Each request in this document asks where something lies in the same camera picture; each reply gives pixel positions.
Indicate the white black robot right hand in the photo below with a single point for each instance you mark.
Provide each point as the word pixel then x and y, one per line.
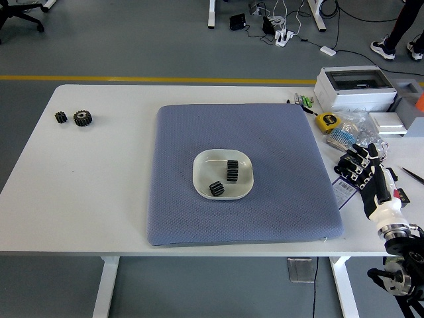
pixel 376 192

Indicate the large black gear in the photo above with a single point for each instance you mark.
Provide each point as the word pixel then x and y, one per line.
pixel 83 118
pixel 232 171

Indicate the small black gear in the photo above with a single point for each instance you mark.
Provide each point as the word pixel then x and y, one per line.
pixel 61 117
pixel 217 188

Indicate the white flat panel box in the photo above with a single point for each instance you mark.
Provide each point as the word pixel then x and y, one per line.
pixel 387 124

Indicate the grey-blue box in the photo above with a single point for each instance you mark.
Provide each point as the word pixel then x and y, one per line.
pixel 409 114

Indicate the metal floor outlet box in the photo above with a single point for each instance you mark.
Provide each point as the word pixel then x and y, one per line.
pixel 300 270

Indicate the black adapter box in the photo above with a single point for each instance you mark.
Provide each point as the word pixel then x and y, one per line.
pixel 238 22

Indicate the white barcode label card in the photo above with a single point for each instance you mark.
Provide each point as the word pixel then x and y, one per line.
pixel 342 192

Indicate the black tweezers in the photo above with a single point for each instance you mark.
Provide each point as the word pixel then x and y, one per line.
pixel 412 174

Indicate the clear bag of screws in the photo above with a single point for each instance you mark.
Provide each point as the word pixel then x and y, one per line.
pixel 367 136

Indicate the bag of blue parts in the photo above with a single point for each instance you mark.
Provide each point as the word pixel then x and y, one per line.
pixel 341 137

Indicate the yellow tape measure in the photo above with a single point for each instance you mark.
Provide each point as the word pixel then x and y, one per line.
pixel 327 123

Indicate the orange object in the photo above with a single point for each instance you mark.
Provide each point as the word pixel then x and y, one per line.
pixel 420 105

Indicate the white table leg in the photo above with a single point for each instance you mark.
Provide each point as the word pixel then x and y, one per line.
pixel 106 288
pixel 344 288

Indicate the grey foam block with hole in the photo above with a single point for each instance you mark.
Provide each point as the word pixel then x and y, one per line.
pixel 402 87

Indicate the green connector clips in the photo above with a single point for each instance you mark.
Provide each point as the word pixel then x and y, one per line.
pixel 305 99

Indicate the white power adapter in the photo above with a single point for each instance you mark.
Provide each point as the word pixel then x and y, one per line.
pixel 327 50

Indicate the white square dish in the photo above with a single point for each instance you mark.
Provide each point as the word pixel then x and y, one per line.
pixel 207 169

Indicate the blue-grey textured mat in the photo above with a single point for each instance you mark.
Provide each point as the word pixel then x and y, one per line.
pixel 205 222

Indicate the person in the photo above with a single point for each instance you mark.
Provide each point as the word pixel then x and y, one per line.
pixel 402 20

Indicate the white power strip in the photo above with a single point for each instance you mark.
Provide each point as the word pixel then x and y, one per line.
pixel 284 37

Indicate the white desk leg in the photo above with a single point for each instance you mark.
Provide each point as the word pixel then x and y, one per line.
pixel 317 15
pixel 212 13

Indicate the black charger block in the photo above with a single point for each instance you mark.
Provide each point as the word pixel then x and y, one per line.
pixel 268 26

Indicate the black office chair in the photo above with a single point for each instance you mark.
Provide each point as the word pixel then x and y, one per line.
pixel 20 15

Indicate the white electrical enclosure box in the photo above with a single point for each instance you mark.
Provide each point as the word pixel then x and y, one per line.
pixel 354 96

